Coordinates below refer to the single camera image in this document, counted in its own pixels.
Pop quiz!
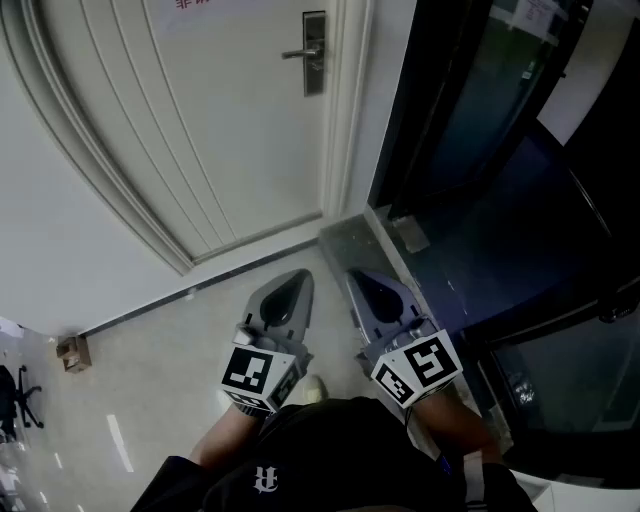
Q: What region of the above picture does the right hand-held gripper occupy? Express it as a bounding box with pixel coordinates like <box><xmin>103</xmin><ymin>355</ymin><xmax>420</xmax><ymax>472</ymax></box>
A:
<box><xmin>344</xmin><ymin>267</ymin><xmax>464</xmax><ymax>410</ymax></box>

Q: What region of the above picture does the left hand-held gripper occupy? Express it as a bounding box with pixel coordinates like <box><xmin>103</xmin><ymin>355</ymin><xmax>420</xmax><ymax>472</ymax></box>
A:
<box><xmin>219</xmin><ymin>268</ymin><xmax>316</xmax><ymax>417</ymax></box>

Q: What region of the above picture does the person's left forearm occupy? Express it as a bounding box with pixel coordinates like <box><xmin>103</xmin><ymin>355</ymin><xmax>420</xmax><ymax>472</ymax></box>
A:
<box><xmin>188</xmin><ymin>399</ymin><xmax>261</xmax><ymax>469</ymax></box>

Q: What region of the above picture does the person's right forearm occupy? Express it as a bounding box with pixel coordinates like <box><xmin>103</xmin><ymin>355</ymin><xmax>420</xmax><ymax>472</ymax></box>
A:
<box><xmin>407</xmin><ymin>387</ymin><xmax>504</xmax><ymax>466</ymax></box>

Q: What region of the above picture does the metal door lock plate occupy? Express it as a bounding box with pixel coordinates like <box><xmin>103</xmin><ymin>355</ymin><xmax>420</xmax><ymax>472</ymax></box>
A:
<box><xmin>302</xmin><ymin>10</ymin><xmax>327</xmax><ymax>97</ymax></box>

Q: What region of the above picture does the person's light shoe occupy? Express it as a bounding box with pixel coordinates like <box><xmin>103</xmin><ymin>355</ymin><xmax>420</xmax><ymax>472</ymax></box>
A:
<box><xmin>298</xmin><ymin>373</ymin><xmax>329</xmax><ymax>403</ymax></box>

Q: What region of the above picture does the metal floor hinge plate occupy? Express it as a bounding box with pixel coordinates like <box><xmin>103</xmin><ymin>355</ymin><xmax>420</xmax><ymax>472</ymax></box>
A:
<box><xmin>392</xmin><ymin>217</ymin><xmax>431</xmax><ymax>254</ymax></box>

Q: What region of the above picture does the person's black shirt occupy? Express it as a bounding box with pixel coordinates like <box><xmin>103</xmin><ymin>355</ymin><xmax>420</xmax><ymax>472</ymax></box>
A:
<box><xmin>130</xmin><ymin>396</ymin><xmax>539</xmax><ymax>512</ymax></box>

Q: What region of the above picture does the small cardboard box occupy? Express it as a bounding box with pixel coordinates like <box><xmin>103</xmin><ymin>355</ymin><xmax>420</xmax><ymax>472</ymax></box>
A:
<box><xmin>55</xmin><ymin>333</ymin><xmax>94</xmax><ymax>375</ymax></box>

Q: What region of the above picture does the black office chair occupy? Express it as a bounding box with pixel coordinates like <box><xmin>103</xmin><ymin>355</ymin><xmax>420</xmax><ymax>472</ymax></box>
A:
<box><xmin>0</xmin><ymin>364</ymin><xmax>45</xmax><ymax>431</ymax></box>

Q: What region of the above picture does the paper sign with red print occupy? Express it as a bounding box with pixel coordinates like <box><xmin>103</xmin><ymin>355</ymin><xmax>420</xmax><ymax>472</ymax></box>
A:
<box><xmin>144</xmin><ymin>0</ymin><xmax>236</xmax><ymax>39</ymax></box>

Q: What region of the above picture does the white paper notice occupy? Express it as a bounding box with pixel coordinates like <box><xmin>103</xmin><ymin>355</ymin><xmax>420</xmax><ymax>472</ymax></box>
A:
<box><xmin>509</xmin><ymin>0</ymin><xmax>561</xmax><ymax>39</ymax></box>

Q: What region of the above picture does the metal lever door handle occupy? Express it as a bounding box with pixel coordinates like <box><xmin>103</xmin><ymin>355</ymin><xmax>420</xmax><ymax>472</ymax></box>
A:
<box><xmin>281</xmin><ymin>45</ymin><xmax>324</xmax><ymax>61</ymax></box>

